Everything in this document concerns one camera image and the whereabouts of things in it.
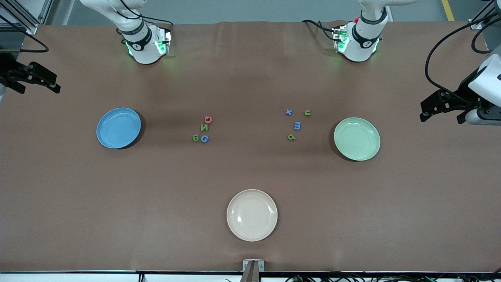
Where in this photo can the brown table mat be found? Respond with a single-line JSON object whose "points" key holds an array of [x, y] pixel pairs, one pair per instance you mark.
{"points": [[156, 188]]}

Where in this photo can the silver camera mount bracket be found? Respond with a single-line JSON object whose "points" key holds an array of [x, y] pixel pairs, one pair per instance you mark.
{"points": [[245, 266]]}

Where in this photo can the beige plate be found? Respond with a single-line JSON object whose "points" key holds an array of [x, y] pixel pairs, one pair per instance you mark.
{"points": [[252, 215]]}

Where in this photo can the green foam letter N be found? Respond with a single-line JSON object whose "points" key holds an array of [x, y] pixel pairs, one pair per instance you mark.
{"points": [[204, 127]]}

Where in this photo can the blue plate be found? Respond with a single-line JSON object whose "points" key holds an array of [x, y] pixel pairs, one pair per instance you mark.
{"points": [[118, 128]]}

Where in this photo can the blue foam letter G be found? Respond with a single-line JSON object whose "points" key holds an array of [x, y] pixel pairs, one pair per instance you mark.
{"points": [[202, 139]]}

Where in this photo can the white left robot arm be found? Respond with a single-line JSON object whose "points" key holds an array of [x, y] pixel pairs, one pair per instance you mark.
{"points": [[360, 43]]}

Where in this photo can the green plate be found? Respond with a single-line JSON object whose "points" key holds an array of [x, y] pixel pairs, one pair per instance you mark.
{"points": [[357, 139]]}

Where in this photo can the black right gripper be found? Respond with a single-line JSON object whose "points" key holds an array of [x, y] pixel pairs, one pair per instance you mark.
{"points": [[8, 73]]}

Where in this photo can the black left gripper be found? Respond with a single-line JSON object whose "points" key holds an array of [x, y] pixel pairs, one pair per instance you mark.
{"points": [[464, 95]]}

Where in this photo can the white table edge rail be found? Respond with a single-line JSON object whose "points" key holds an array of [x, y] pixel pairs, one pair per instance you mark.
{"points": [[78, 277]]}

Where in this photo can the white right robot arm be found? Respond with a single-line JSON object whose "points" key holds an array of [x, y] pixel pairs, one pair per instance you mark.
{"points": [[143, 43]]}

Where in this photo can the red foam letter Q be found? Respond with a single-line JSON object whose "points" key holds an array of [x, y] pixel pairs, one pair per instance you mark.
{"points": [[205, 120]]}

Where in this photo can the aluminium frame profile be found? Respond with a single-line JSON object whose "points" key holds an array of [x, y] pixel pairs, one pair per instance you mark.
{"points": [[476, 25], [21, 17]]}

